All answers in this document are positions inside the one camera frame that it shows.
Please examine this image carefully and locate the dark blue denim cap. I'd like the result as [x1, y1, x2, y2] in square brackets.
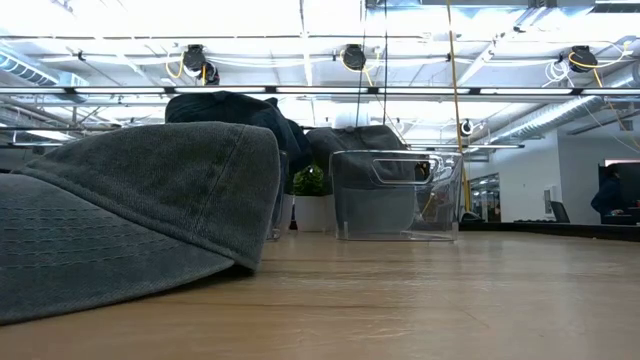
[164, 90, 303, 174]
[264, 97, 315, 175]

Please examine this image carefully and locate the small green potted plant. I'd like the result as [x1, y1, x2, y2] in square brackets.
[291, 163, 335, 234]

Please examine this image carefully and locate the clear plastic bin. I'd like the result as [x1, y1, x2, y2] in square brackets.
[328, 148, 465, 244]
[267, 148, 297, 242]

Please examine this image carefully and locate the black office chair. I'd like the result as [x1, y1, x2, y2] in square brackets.
[549, 200, 571, 224]

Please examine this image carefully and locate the person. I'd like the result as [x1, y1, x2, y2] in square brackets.
[590, 163, 627, 217]

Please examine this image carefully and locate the black ceiling cable reel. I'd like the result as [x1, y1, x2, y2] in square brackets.
[341, 43, 369, 72]
[568, 44, 600, 74]
[180, 43, 221, 86]

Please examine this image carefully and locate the thick black cable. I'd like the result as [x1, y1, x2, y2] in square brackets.
[381, 0, 390, 127]

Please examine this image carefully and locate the yellow cable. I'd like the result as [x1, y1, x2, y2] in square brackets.
[444, 0, 474, 214]

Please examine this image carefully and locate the black aluminium table frame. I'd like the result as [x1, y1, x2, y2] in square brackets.
[458, 219, 640, 244]

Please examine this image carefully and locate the silver ventilation duct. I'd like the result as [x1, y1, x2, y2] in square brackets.
[492, 94, 609, 145]

